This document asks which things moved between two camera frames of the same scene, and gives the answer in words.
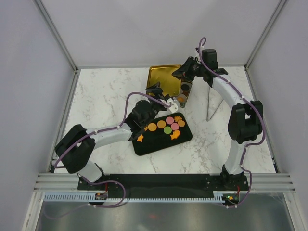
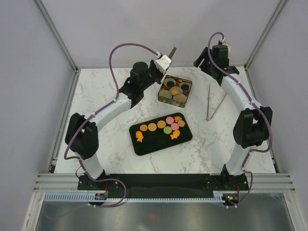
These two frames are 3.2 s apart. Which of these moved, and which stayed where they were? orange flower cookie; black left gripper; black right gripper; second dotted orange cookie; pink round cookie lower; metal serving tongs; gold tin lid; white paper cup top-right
Moved: black left gripper; black right gripper; gold tin lid
Stayed: white paper cup top-right; second dotted orange cookie; orange flower cookie; pink round cookie lower; metal serving tongs
